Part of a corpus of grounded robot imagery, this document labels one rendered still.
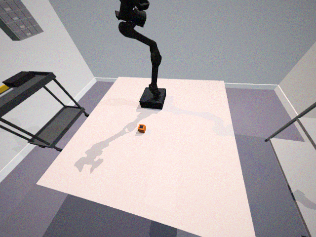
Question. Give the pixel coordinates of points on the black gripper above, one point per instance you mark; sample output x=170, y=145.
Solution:
x=128, y=5

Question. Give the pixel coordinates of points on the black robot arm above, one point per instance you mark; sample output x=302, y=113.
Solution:
x=133, y=18

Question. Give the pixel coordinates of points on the orange block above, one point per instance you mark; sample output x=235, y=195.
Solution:
x=142, y=128

